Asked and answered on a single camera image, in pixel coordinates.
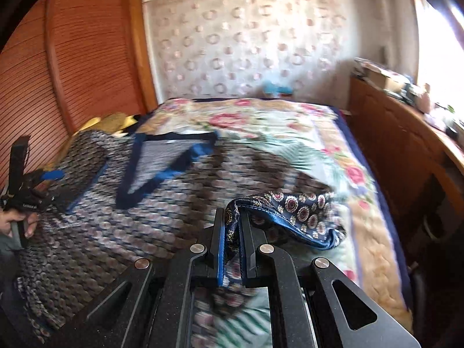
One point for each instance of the green fern leaf sheet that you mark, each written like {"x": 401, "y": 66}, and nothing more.
{"x": 304, "y": 195}

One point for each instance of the cardboard box on cabinet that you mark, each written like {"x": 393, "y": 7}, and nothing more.
{"x": 387, "y": 80}

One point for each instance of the circle patterned sheer curtain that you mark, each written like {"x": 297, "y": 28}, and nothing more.
{"x": 229, "y": 48}

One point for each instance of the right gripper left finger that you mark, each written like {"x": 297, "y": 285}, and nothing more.
{"x": 150, "y": 304}

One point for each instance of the wooden sideboard cabinet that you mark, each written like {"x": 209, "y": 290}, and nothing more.
{"x": 419, "y": 169}

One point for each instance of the mustard patterned folded cloth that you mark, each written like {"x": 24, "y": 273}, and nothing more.
{"x": 110, "y": 124}

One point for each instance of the pink ceramic jar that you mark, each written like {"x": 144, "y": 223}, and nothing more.
{"x": 423, "y": 101}

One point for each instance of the navy patterned satin shirt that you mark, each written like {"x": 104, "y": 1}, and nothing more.
{"x": 120, "y": 199}

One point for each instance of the floral bed blanket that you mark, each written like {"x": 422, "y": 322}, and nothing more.
{"x": 314, "y": 139}

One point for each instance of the person's left hand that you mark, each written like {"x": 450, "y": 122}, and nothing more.
{"x": 11, "y": 216}

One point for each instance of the wooden slatted wardrobe door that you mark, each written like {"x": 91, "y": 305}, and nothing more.
{"x": 67, "y": 62}

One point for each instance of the window with wooden frame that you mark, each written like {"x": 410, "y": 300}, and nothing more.
{"x": 440, "y": 58}

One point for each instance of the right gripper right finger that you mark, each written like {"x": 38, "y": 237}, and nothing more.
{"x": 313, "y": 304}

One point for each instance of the blue tissue pack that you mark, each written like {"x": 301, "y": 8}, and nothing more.
{"x": 276, "y": 91}

